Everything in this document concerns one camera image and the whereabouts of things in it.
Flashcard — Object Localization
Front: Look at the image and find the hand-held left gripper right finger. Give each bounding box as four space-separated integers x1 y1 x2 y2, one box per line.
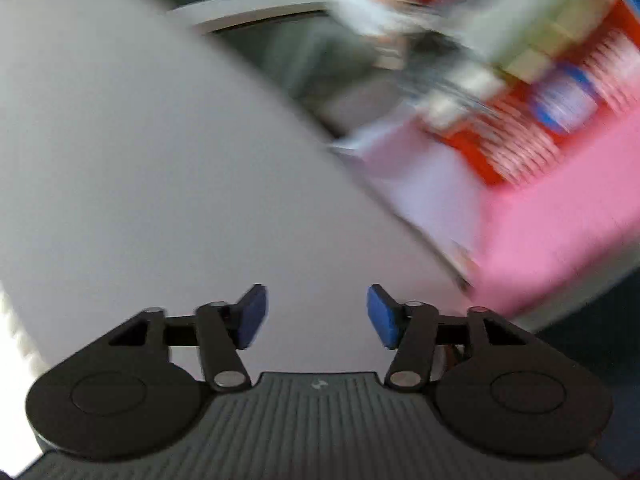
366 284 532 392

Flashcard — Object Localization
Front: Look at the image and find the red plastic basket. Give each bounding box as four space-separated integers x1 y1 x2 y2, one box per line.
440 0 640 188

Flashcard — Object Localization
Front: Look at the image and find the stack of books and papers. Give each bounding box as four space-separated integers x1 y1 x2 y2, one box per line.
450 0 626 91

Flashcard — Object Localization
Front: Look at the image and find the pink blanket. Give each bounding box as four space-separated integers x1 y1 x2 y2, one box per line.
470 110 640 332

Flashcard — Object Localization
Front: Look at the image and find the white paper bag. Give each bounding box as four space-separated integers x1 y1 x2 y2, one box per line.
332 122 483 261

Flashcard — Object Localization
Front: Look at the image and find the white scalloped trim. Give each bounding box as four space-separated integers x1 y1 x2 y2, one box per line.
0 285 38 376

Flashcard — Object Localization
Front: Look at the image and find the white window frame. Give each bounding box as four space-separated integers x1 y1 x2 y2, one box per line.
170 0 361 36

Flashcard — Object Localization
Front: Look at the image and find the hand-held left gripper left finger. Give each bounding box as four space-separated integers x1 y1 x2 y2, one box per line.
107 284 269 392

